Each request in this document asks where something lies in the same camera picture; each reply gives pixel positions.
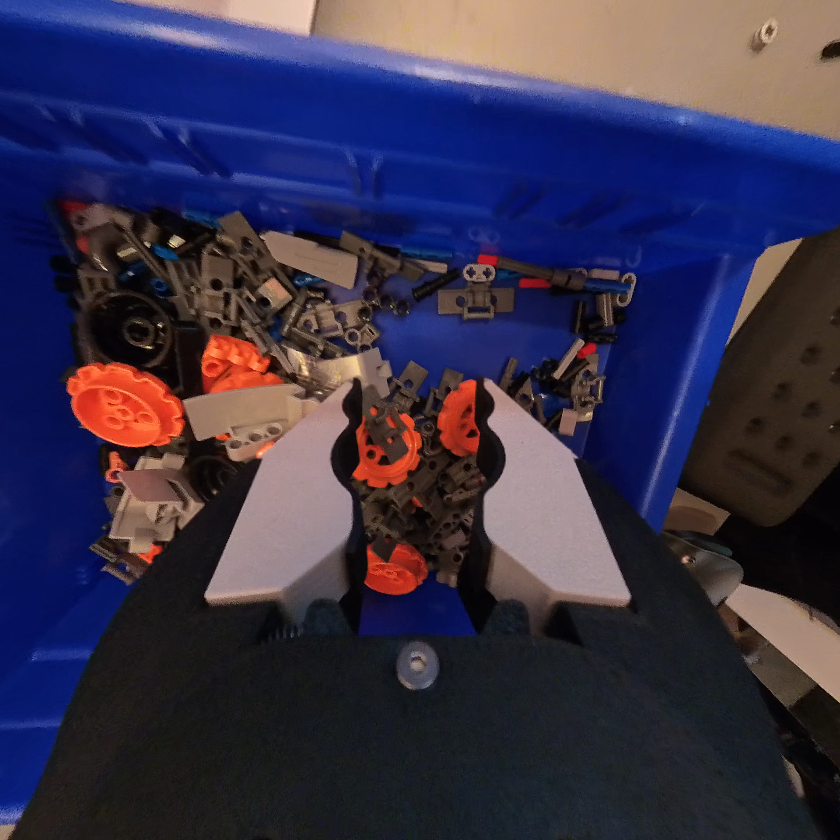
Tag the blue bin with square tag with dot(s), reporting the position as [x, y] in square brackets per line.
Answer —
[394, 158]

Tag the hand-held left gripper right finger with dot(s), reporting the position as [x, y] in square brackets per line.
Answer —
[551, 525]

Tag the black perforated armrest pad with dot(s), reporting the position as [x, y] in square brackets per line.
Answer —
[781, 394]

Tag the pile of small brick parts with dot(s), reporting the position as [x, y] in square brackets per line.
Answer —
[263, 328]

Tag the grey armrest bracket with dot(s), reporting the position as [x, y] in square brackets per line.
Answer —
[696, 532]

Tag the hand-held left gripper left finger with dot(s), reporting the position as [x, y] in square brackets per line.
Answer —
[282, 525]

